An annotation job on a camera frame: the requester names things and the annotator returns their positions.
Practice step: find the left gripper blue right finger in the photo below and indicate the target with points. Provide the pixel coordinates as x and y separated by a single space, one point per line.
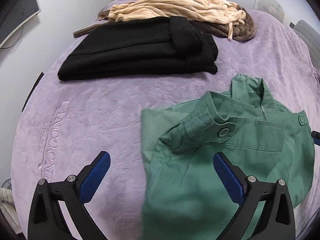
242 190

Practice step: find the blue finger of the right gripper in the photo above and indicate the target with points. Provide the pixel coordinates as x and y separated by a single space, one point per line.
316 137

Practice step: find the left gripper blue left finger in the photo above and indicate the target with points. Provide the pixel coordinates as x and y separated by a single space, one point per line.
80 189

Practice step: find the green button-up shirt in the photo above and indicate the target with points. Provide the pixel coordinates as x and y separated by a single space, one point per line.
210 162

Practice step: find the lavender plush bed blanket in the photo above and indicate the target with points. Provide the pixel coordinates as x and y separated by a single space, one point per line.
66 124

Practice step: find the grey chair backrest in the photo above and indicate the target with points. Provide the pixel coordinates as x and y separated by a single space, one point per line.
311 38

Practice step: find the black folded garment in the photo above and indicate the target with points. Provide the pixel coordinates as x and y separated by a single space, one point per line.
155 46

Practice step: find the beige knitted sweater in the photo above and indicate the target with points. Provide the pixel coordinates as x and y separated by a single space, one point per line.
212 11

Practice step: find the wall-mounted dark monitor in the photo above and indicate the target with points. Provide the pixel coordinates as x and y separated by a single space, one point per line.
21 12

